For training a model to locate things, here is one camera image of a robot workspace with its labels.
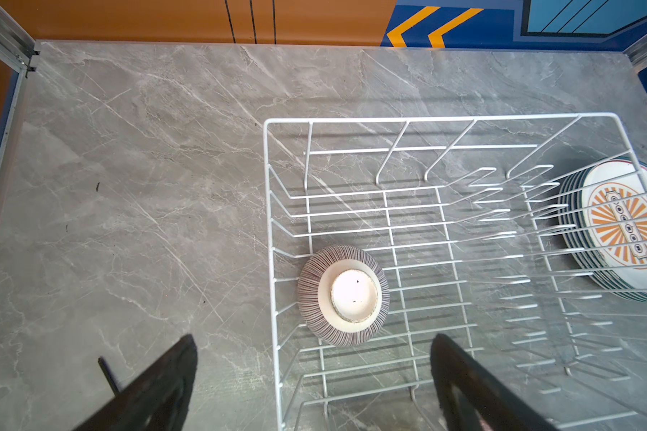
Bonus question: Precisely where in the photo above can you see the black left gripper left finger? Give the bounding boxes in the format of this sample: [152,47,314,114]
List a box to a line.
[77,334,198,430]

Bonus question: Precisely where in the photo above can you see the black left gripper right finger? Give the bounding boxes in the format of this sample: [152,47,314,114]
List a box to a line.
[430,333,555,430]

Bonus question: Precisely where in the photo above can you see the striped ceramic bowl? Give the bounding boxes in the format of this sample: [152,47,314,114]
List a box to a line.
[297,245,390,348]

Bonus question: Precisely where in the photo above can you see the white wire dish rack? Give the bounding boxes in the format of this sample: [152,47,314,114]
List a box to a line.
[262,112,647,430]

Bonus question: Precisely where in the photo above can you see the aluminium corner post left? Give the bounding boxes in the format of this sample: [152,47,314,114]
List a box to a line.
[0,5,40,75]

